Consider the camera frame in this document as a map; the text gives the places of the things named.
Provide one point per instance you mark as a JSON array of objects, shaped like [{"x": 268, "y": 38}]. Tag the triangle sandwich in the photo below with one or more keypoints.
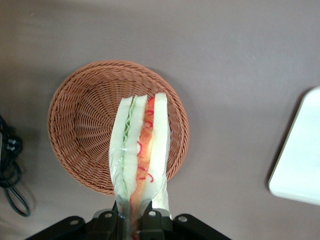
[{"x": 140, "y": 150}]

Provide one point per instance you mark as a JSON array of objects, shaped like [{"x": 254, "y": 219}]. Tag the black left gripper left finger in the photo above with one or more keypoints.
[{"x": 107, "y": 225}]

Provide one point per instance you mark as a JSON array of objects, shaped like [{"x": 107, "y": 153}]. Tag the round brown wicker basket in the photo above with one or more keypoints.
[{"x": 82, "y": 130}]

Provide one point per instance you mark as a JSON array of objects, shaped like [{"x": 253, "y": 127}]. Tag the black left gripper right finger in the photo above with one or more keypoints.
[{"x": 155, "y": 225}]

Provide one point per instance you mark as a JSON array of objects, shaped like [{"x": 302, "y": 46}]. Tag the beige plastic tray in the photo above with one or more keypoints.
[{"x": 300, "y": 150}]

